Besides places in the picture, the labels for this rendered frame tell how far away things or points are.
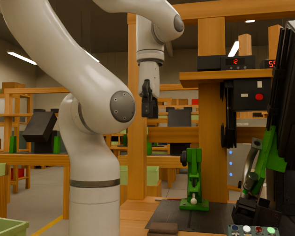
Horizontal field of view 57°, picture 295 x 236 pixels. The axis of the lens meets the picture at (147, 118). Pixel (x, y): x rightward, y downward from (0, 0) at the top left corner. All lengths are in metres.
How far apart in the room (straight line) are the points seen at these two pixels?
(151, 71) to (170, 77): 10.61
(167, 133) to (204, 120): 0.23
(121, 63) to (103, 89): 11.26
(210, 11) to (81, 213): 1.24
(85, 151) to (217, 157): 0.92
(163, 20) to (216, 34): 0.81
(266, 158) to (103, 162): 0.66
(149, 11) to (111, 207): 0.49
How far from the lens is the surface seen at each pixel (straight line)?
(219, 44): 1.52
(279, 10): 1.62
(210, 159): 1.46
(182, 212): 1.26
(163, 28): 0.76
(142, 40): 0.82
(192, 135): 1.54
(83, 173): 0.64
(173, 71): 11.42
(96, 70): 0.61
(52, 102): 12.69
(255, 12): 1.59
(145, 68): 0.78
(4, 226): 1.08
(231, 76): 1.36
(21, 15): 0.61
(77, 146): 0.68
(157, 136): 1.56
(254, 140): 1.19
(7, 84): 6.42
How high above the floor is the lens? 1.25
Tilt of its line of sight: 3 degrees up
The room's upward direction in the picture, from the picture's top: straight up
